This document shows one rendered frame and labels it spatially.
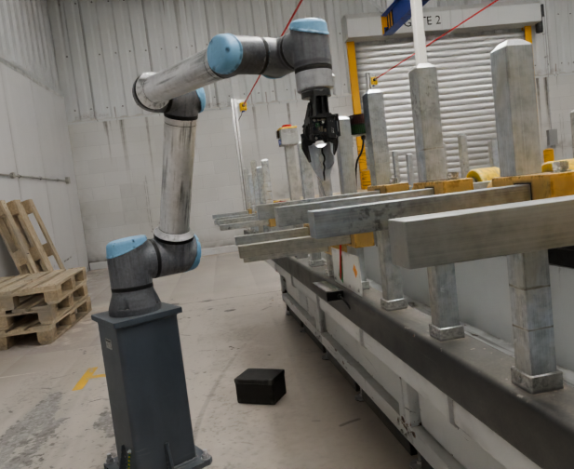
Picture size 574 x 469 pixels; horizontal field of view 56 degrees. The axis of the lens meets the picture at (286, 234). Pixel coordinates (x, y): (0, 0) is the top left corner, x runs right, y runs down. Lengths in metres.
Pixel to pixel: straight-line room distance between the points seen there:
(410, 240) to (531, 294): 0.41
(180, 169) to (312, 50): 0.80
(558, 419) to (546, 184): 0.26
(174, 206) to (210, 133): 7.34
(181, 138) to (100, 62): 7.84
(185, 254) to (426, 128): 1.32
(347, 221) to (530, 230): 0.25
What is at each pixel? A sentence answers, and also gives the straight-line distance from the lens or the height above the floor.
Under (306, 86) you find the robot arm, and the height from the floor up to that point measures 1.22.
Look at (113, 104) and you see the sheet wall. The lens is 9.53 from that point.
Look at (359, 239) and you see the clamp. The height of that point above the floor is 0.84.
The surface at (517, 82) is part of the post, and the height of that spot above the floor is 1.08.
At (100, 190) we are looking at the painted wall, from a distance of 9.46.
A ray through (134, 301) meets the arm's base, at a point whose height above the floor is 0.65.
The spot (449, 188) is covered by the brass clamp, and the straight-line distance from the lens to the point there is 0.87.
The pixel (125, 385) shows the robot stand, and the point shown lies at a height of 0.37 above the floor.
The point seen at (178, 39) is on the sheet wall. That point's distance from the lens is 9.65.
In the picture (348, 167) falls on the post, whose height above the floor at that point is 1.02.
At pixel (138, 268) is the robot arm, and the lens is 2.01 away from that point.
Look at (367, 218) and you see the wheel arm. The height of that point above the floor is 0.95.
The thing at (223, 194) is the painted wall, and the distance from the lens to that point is 9.25.
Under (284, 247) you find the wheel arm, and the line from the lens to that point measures 1.33.
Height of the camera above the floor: 0.99
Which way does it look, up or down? 5 degrees down
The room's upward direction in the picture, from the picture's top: 7 degrees counter-clockwise
